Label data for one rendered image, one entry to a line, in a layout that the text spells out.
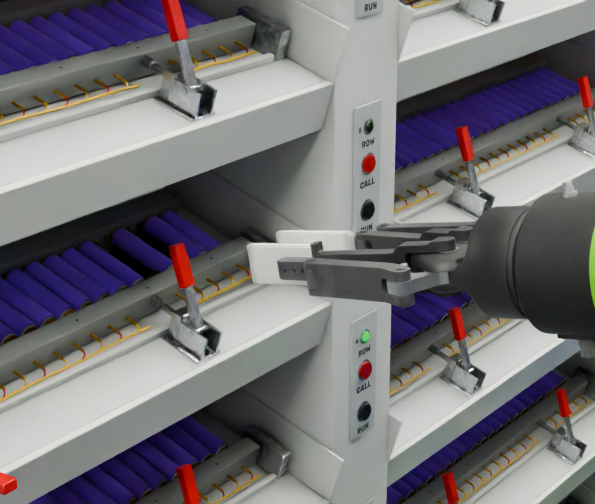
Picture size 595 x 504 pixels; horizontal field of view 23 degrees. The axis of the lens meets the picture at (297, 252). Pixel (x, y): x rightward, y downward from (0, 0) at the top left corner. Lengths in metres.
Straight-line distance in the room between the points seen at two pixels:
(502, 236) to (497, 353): 0.73
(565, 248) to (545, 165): 0.76
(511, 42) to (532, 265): 0.60
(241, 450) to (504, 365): 0.40
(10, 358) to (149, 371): 0.12
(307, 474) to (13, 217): 0.50
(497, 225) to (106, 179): 0.28
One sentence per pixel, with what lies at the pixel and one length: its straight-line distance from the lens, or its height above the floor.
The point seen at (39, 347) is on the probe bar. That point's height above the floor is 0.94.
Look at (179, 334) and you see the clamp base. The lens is 1.18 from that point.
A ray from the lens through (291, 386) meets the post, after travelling 1.36.
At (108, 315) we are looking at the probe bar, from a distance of 1.16.
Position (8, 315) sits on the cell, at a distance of 1.15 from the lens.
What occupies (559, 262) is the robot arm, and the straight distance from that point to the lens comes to 0.91.
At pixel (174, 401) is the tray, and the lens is 1.16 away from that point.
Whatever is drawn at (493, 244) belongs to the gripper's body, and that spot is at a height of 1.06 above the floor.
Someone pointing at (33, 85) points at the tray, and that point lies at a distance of 1.06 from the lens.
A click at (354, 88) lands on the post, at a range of 1.25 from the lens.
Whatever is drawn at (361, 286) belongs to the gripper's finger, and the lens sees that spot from 0.98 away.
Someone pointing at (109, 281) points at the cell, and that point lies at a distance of 1.21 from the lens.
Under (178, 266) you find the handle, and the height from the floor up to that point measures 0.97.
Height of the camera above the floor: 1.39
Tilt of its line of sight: 21 degrees down
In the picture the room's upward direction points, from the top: straight up
